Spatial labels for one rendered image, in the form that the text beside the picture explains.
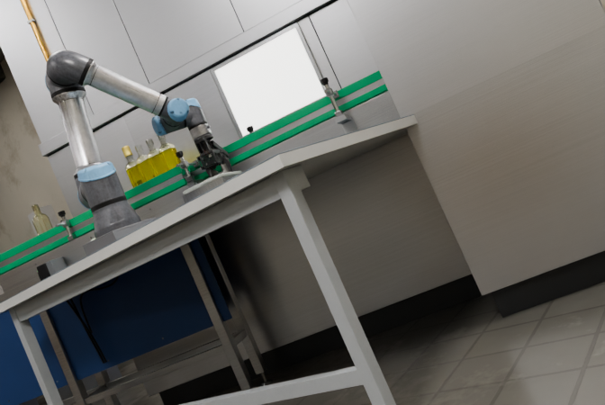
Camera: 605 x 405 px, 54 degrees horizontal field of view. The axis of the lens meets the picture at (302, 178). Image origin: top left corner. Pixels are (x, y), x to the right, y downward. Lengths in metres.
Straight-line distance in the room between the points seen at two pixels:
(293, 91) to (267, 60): 0.17
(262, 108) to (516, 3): 1.08
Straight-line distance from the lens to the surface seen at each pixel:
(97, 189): 2.00
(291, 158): 1.43
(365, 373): 1.51
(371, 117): 2.26
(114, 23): 2.93
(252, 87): 2.57
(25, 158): 8.00
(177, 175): 2.42
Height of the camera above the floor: 0.61
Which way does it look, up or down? 3 degrees up
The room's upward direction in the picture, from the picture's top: 24 degrees counter-clockwise
